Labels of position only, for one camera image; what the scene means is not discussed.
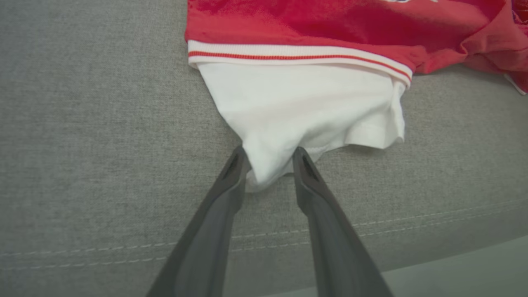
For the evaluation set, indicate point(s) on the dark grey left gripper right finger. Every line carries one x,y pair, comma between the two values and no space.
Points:
334,247

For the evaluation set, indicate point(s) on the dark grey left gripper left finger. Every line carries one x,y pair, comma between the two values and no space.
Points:
206,239

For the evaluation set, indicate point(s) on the red jersey with number print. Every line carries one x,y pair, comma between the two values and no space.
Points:
305,99

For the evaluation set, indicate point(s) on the grey fabric sofa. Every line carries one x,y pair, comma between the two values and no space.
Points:
103,144

